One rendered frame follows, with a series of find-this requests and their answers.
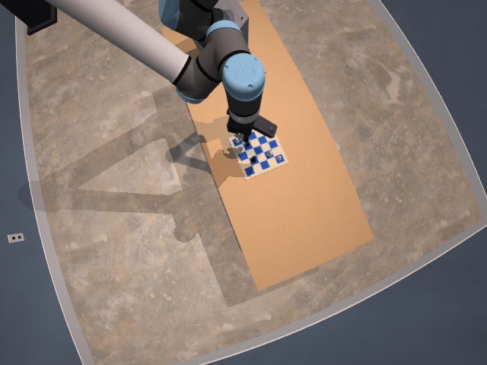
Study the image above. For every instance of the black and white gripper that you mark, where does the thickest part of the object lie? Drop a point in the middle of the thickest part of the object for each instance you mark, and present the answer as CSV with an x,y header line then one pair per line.
x,y
236,128

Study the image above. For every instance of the blue and cream chessboard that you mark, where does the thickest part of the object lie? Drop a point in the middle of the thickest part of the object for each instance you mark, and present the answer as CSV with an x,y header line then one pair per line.
x,y
259,147

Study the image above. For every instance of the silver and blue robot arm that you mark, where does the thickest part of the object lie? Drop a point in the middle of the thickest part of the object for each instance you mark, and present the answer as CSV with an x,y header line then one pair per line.
x,y
223,59

